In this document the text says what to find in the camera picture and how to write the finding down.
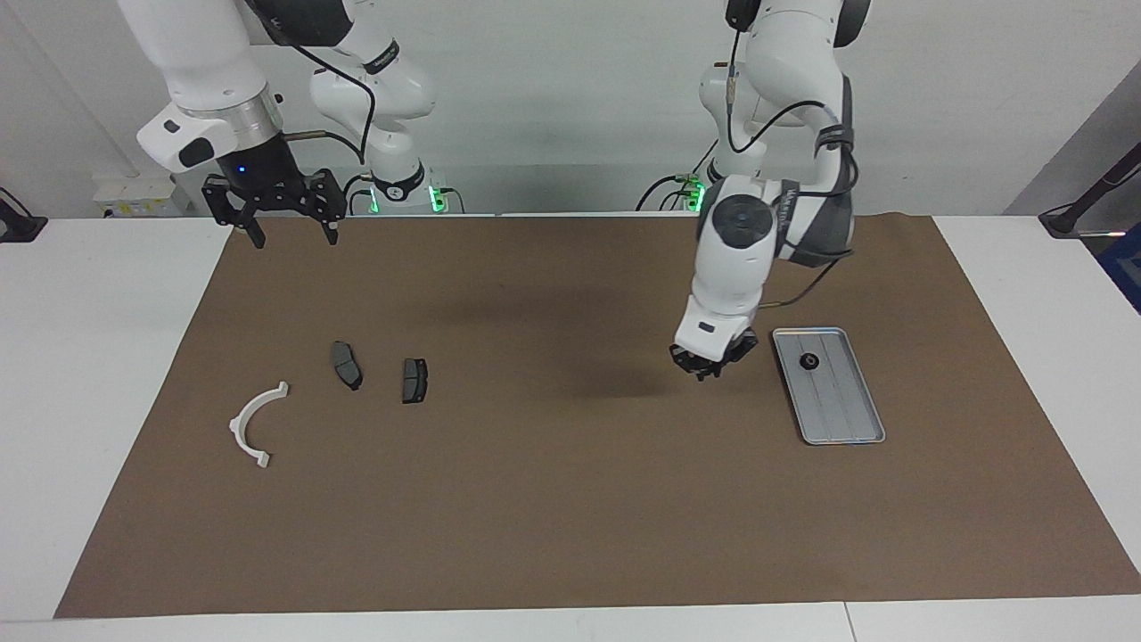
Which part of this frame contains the grey metal tray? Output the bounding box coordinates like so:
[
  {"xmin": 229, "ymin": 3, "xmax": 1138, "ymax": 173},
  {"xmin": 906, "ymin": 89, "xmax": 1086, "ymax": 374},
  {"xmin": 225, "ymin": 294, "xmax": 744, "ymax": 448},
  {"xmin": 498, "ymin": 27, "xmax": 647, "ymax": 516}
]
[{"xmin": 771, "ymin": 326, "xmax": 887, "ymax": 446}]

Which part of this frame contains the dark tapered brake pad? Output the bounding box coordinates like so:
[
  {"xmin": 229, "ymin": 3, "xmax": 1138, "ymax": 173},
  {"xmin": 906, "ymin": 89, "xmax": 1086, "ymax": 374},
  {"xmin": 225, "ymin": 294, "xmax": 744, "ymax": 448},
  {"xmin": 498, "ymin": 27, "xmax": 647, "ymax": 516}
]
[{"xmin": 331, "ymin": 341, "xmax": 364, "ymax": 392}]

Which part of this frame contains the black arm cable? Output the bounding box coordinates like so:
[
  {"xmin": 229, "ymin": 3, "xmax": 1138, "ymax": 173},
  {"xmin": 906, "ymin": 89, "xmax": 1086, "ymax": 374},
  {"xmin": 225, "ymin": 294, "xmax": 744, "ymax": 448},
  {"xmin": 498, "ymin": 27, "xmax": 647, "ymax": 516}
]
[
  {"xmin": 724, "ymin": 18, "xmax": 861, "ymax": 311},
  {"xmin": 267, "ymin": 0, "xmax": 402, "ymax": 166}
]

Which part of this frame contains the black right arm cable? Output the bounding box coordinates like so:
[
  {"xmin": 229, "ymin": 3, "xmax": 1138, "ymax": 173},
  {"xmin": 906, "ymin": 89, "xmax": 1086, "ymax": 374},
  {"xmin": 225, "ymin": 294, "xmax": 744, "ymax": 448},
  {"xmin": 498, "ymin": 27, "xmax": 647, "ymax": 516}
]
[{"xmin": 267, "ymin": 0, "xmax": 402, "ymax": 166}]

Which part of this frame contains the black base cable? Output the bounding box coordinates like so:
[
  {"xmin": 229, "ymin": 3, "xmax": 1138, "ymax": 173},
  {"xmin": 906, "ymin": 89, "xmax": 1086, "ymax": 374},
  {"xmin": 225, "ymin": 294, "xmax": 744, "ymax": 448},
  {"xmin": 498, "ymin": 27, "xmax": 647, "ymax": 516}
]
[{"xmin": 636, "ymin": 134, "xmax": 719, "ymax": 213}]

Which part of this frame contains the white wall socket box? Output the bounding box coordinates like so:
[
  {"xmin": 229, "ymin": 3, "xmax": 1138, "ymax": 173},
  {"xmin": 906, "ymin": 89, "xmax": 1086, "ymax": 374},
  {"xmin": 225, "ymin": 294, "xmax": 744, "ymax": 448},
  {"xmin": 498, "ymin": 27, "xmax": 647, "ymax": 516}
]
[{"xmin": 94, "ymin": 175, "xmax": 193, "ymax": 218}]

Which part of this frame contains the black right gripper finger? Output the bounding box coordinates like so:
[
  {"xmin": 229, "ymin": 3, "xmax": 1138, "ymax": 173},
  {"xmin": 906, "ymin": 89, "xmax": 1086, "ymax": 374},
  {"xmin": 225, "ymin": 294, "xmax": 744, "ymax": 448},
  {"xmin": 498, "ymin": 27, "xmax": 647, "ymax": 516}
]
[
  {"xmin": 307, "ymin": 169, "xmax": 348, "ymax": 246},
  {"xmin": 201, "ymin": 174, "xmax": 267, "ymax": 250}
]

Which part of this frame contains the black stand with flat base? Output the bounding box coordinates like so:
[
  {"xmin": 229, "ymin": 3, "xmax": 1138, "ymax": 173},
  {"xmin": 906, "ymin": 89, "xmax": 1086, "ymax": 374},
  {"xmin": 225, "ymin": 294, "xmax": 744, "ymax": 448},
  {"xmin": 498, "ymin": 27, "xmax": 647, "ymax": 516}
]
[{"xmin": 0, "ymin": 187, "xmax": 47, "ymax": 243}]

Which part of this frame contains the brown table mat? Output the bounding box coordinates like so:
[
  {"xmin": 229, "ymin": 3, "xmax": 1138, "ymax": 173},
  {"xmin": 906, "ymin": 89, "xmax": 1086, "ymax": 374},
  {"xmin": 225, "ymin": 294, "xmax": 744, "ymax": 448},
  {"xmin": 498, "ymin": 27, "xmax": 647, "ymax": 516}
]
[{"xmin": 53, "ymin": 214, "xmax": 1141, "ymax": 619}]

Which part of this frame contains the white curved plastic bracket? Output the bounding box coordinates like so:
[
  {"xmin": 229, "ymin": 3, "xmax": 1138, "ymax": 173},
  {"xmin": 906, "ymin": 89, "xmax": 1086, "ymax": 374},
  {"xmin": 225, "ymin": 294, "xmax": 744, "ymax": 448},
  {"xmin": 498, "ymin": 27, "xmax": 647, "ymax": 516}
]
[{"xmin": 228, "ymin": 381, "xmax": 291, "ymax": 469}]

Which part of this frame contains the blue box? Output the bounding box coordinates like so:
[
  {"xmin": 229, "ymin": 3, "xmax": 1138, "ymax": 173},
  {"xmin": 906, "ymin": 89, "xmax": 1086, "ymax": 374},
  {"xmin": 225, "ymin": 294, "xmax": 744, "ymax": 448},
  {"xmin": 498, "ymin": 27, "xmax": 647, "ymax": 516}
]
[{"xmin": 1098, "ymin": 223, "xmax": 1141, "ymax": 315}]

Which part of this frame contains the black stand with slanted pole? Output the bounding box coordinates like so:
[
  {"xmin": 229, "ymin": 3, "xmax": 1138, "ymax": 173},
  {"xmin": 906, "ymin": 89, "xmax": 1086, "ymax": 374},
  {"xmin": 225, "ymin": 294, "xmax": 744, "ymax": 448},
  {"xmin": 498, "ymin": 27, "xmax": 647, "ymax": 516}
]
[{"xmin": 1038, "ymin": 143, "xmax": 1141, "ymax": 239}]

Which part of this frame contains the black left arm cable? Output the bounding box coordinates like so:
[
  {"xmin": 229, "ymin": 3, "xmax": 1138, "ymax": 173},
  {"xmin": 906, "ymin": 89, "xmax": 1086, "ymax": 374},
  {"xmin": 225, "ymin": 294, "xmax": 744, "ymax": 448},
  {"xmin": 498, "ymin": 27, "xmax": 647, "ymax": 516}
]
[{"xmin": 724, "ymin": 18, "xmax": 861, "ymax": 311}]

